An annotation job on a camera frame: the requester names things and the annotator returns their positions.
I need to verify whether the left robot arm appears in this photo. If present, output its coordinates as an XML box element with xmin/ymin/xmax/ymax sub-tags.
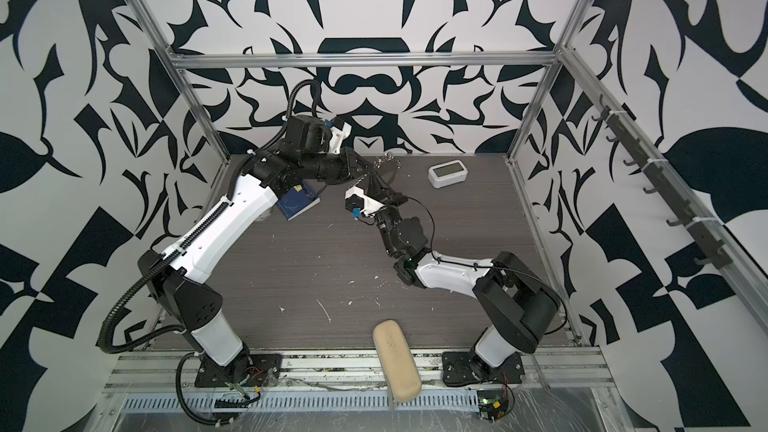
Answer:
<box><xmin>139</xmin><ymin>116</ymin><xmax>367</xmax><ymax>371</ymax></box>

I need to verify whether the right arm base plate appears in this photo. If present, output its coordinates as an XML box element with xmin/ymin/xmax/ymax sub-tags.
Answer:
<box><xmin>441</xmin><ymin>351</ymin><xmax>525</xmax><ymax>387</ymax></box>

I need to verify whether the blue book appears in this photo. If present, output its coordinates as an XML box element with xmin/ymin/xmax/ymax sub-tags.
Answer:
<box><xmin>276</xmin><ymin>182</ymin><xmax>320</xmax><ymax>221</ymax></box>

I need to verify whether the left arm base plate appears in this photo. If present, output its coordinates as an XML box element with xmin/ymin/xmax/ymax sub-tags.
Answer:
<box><xmin>194</xmin><ymin>353</ymin><xmax>283</xmax><ymax>388</ymax></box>

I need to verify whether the metal plate with keyrings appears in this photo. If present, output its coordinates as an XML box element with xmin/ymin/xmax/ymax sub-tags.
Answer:
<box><xmin>373</xmin><ymin>153</ymin><xmax>401</xmax><ymax>186</ymax></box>

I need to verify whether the small circuit board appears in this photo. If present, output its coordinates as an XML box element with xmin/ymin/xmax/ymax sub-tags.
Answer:
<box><xmin>214</xmin><ymin>388</ymin><xmax>261</xmax><ymax>409</ymax></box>
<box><xmin>478</xmin><ymin>389</ymin><xmax>515</xmax><ymax>422</ymax></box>

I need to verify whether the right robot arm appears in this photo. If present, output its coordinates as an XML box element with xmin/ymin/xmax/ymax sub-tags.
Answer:
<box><xmin>345</xmin><ymin>176</ymin><xmax>562</xmax><ymax>369</ymax></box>

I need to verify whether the small circuit board right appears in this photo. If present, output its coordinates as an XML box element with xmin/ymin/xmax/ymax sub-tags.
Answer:
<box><xmin>478</xmin><ymin>389</ymin><xmax>515</xmax><ymax>422</ymax></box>

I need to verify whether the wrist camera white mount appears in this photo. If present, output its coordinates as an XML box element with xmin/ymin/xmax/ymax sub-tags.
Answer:
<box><xmin>325</xmin><ymin>117</ymin><xmax>352</xmax><ymax>155</ymax></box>
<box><xmin>344</xmin><ymin>186</ymin><xmax>384</xmax><ymax>219</ymax></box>

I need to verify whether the white slotted cable duct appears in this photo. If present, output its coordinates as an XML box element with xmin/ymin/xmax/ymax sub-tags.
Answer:
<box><xmin>121</xmin><ymin>389</ymin><xmax>478</xmax><ymax>413</ymax></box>

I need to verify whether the small circuit board left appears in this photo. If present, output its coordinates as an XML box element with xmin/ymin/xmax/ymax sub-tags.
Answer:
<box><xmin>214</xmin><ymin>388</ymin><xmax>261</xmax><ymax>409</ymax></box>

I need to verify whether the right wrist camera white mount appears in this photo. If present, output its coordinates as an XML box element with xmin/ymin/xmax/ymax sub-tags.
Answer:
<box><xmin>344</xmin><ymin>186</ymin><xmax>384</xmax><ymax>219</ymax></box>

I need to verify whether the white digital clock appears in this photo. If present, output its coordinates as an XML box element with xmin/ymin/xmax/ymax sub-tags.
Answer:
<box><xmin>428</xmin><ymin>160</ymin><xmax>468</xmax><ymax>189</ymax></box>

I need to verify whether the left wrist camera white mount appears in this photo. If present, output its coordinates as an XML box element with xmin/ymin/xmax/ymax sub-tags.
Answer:
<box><xmin>325</xmin><ymin>117</ymin><xmax>352</xmax><ymax>155</ymax></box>

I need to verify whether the beige glasses case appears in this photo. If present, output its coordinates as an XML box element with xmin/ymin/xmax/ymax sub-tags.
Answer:
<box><xmin>373</xmin><ymin>320</ymin><xmax>422</xmax><ymax>403</ymax></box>

